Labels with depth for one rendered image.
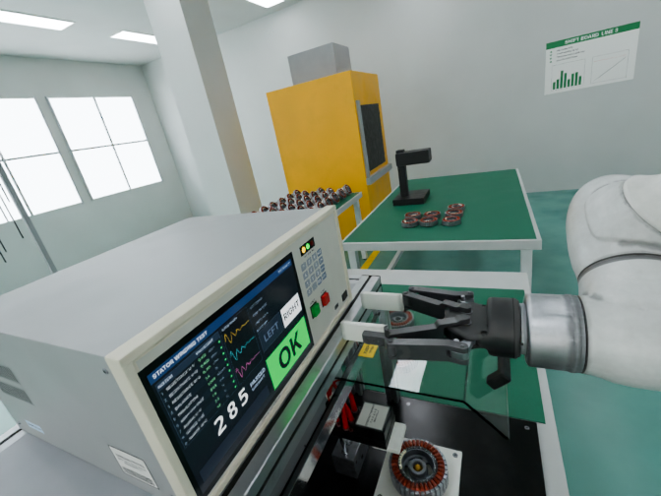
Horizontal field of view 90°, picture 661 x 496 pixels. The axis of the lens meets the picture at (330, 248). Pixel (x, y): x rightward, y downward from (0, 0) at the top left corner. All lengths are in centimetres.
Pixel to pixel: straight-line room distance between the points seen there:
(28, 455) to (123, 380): 36
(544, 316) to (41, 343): 53
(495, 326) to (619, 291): 13
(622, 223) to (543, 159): 514
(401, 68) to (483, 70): 113
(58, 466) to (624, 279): 73
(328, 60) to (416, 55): 175
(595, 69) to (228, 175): 469
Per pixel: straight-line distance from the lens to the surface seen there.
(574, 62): 559
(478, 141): 555
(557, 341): 45
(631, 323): 46
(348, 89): 393
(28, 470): 66
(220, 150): 430
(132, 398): 35
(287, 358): 50
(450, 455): 85
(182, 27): 450
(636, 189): 53
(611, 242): 52
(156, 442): 37
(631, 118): 576
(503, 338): 45
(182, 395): 37
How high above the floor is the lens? 146
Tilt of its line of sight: 20 degrees down
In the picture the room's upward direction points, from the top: 11 degrees counter-clockwise
